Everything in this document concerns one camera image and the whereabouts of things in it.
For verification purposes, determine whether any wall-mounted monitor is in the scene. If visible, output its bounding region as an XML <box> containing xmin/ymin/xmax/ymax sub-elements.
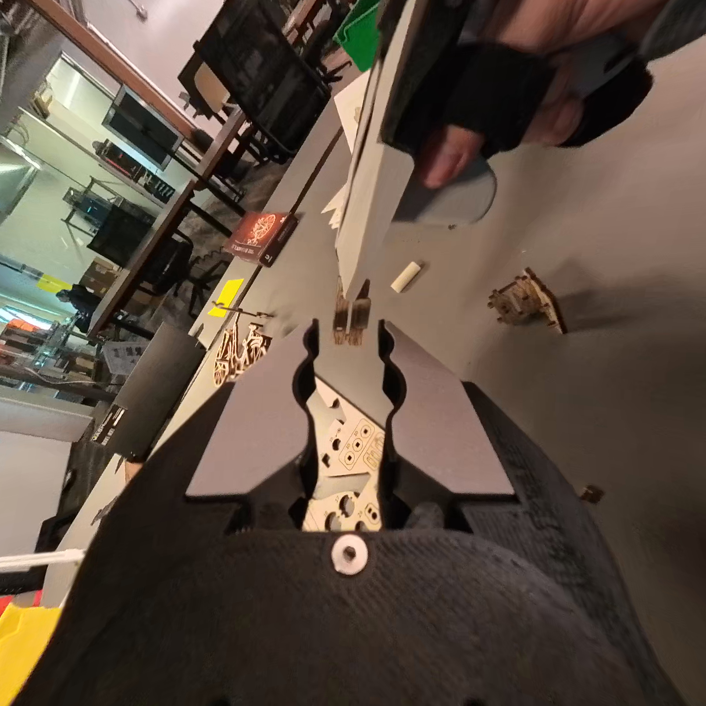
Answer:
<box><xmin>101</xmin><ymin>84</ymin><xmax>186</xmax><ymax>173</ymax></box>

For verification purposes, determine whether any person's right hand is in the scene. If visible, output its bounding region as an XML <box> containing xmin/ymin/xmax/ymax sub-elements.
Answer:
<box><xmin>419</xmin><ymin>0</ymin><xmax>680</xmax><ymax>189</ymax></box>

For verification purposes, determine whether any plywood sheet with cut-outs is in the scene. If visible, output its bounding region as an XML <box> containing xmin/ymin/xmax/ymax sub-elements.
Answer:
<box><xmin>302</xmin><ymin>379</ymin><xmax>388</xmax><ymax>534</ymax></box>

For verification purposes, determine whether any yellow sticky note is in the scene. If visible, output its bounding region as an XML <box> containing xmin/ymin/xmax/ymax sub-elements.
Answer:
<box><xmin>208</xmin><ymin>278</ymin><xmax>245</xmax><ymax>318</ymax></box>

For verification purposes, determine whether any wooden bicycle parts sheet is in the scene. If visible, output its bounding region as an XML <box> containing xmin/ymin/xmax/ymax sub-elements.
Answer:
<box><xmin>212</xmin><ymin>322</ymin><xmax>274</xmax><ymax>388</ymax></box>

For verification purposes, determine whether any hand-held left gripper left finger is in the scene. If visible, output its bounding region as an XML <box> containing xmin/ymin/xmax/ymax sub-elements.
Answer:
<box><xmin>186</xmin><ymin>319</ymin><xmax>322</xmax><ymax>498</ymax></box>

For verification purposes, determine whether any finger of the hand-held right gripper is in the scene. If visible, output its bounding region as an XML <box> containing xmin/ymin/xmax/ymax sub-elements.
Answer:
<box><xmin>335</xmin><ymin>58</ymin><xmax>416</xmax><ymax>302</ymax></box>

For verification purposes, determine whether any black mesh office chair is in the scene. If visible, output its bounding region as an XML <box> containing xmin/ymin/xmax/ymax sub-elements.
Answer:
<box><xmin>178</xmin><ymin>0</ymin><xmax>333</xmax><ymax>164</ymax></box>
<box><xmin>87</xmin><ymin>201</ymin><xmax>195</xmax><ymax>297</ymax></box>

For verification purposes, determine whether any yellow plastic object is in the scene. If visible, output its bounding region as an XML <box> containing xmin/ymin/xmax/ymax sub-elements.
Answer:
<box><xmin>0</xmin><ymin>603</ymin><xmax>63</xmax><ymax>706</ymax></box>

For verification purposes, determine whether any small slotted wooden part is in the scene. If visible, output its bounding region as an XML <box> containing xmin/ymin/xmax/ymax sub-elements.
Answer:
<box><xmin>332</xmin><ymin>276</ymin><xmax>371</xmax><ymax>347</ymax></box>

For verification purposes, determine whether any green plastic bin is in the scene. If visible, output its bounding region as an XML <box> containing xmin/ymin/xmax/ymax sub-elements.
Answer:
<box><xmin>332</xmin><ymin>0</ymin><xmax>388</xmax><ymax>72</ymax></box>

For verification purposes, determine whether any white cord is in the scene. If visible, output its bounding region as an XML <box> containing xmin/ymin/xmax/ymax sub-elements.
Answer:
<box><xmin>0</xmin><ymin>548</ymin><xmax>87</xmax><ymax>575</ymax></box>

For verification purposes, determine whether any person's right forearm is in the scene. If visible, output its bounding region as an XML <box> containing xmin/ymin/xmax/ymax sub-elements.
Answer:
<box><xmin>634</xmin><ymin>0</ymin><xmax>706</xmax><ymax>63</ymax></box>

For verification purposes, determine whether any brown wooden beam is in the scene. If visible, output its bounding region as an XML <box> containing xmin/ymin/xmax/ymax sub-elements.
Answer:
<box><xmin>26</xmin><ymin>0</ymin><xmax>200</xmax><ymax>141</ymax></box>

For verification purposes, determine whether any white paper sheet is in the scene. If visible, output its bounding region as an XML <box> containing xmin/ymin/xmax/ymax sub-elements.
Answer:
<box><xmin>320</xmin><ymin>71</ymin><xmax>382</xmax><ymax>228</ymax></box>

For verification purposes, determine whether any dark brown model box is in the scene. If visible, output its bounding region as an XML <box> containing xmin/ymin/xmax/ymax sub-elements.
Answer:
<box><xmin>223</xmin><ymin>211</ymin><xmax>302</xmax><ymax>269</ymax></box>

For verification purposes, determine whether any white wax stick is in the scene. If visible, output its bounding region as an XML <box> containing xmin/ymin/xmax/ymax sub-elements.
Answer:
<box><xmin>390</xmin><ymin>261</ymin><xmax>424</xmax><ymax>293</ymax></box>

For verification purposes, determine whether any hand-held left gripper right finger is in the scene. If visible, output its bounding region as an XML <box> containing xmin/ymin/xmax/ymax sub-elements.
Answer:
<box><xmin>377</xmin><ymin>319</ymin><xmax>517</xmax><ymax>497</ymax></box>

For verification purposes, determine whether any partly built wooden model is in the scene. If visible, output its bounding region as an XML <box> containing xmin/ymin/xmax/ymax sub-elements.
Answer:
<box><xmin>488</xmin><ymin>268</ymin><xmax>568</xmax><ymax>335</ymax></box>

